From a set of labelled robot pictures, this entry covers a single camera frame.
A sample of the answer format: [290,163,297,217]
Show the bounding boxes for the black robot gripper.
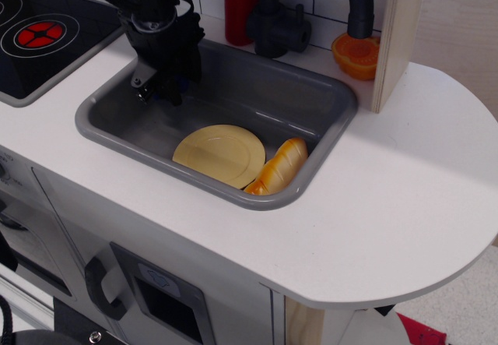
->
[118,10,205,106]

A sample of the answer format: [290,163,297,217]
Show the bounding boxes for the dark grey toy faucet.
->
[246,0,374,58]

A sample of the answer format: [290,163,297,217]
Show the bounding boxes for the black braided cable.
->
[0,294,15,345]

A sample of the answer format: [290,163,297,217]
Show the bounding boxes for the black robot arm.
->
[104,0,205,106]

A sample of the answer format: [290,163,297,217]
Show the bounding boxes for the wooden upright post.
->
[371,0,423,113]

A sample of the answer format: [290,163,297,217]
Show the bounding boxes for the blue toy blueberries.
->
[175,77,189,94]

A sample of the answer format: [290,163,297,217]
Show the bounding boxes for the orange toy half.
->
[331,33,381,81]

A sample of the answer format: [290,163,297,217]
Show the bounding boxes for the grey dishwasher door panel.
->
[110,242,216,344]

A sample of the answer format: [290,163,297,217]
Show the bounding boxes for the red plastic bottle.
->
[224,0,258,46]

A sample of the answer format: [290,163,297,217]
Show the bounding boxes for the toy bread loaf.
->
[244,137,308,195]

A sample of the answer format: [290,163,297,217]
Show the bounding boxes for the grey plastic sink basin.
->
[75,40,358,210]

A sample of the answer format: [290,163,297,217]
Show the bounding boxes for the yellow toy plate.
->
[173,125,266,189]

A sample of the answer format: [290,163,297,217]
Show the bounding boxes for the black oven door handle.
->
[84,257,127,321]

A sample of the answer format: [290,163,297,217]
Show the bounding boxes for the black toy stove top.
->
[1,0,121,107]

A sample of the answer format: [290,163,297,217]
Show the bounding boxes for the red cloth on floor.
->
[398,313,447,345]

